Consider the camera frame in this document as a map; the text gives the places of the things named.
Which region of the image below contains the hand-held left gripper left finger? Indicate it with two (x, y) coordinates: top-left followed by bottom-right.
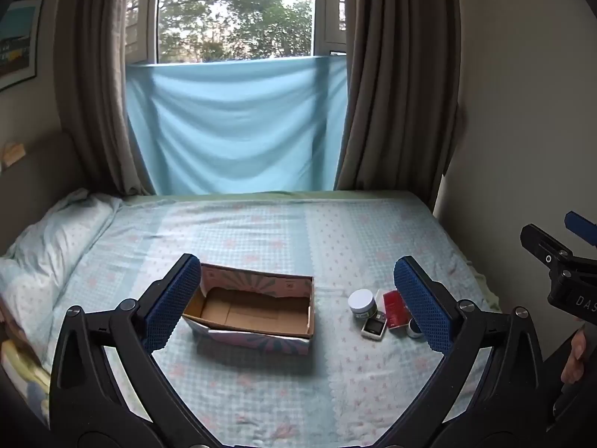
(49, 253), (216, 440)

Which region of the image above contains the white round jar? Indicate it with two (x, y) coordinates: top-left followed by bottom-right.
(348, 289), (378, 322)

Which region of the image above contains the framed wall poster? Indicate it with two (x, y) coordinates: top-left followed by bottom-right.
(0, 0), (46, 93)

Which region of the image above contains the small red box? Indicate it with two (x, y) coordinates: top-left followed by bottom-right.
(382, 289), (414, 330)

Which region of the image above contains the pale green mattress sheet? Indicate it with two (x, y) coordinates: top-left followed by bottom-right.
(120, 190), (503, 312)

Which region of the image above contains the person's right hand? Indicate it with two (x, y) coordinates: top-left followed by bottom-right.
(561, 328), (589, 386)

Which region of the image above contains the checked floral bedsheet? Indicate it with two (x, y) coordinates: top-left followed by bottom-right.
(0, 191), (502, 448)

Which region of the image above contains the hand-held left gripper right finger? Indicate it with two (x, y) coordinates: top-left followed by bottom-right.
(373, 256), (546, 444)

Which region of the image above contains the white pillow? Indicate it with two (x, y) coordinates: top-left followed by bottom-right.
(0, 189), (123, 351)

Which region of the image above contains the small beige object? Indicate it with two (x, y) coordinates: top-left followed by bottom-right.
(2, 141), (27, 167)

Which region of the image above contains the multicoloured cloth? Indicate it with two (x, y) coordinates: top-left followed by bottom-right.
(0, 336), (52, 430)

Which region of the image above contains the window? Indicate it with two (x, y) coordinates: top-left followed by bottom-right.
(125, 0), (348, 65)

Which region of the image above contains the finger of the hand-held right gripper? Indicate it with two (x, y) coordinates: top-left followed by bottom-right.
(564, 211), (597, 246)
(521, 224), (575, 269)

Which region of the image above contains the brown curtain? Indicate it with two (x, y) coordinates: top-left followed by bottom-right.
(53, 0), (162, 197)
(333, 0), (460, 193)

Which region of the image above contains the small white electronic device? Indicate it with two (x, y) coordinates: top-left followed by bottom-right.
(360, 315), (389, 340)

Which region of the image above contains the cardboard box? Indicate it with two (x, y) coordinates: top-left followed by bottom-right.
(182, 262), (315, 356)

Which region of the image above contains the light blue cloth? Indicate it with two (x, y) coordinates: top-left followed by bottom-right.
(125, 55), (348, 195)

